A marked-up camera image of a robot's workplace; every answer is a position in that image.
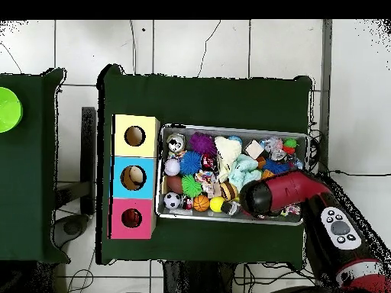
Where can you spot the mint knit cloth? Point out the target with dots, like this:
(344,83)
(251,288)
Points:
(244,171)

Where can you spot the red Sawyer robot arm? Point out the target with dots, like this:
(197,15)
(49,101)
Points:
(293,189)

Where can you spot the silver mesh bin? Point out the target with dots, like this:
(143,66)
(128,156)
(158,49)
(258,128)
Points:
(198,217)

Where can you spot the wooden box with three holes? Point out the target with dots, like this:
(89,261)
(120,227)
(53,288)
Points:
(134,152)

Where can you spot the purple spiky ball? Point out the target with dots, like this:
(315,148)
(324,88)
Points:
(202,144)

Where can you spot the white baseball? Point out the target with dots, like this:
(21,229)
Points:
(172,167)

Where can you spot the silver drink can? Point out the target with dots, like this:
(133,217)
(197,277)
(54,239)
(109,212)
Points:
(175,142)

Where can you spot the cream knit cloth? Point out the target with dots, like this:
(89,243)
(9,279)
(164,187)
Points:
(226,152)

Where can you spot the small soccer ball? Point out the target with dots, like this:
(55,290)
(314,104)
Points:
(172,200)

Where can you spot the large dark green tablecloth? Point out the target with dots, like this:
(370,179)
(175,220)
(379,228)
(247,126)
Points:
(198,100)

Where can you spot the beige brown ball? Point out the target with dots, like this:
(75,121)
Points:
(136,176)

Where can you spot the grey stand base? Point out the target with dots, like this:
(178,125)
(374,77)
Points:
(71,227)

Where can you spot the small dark green tablecloth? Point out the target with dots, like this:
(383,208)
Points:
(27,183)

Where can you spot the lime green bowl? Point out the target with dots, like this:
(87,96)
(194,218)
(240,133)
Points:
(9,110)

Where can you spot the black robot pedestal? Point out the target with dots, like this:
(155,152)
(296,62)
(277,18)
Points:
(195,279)

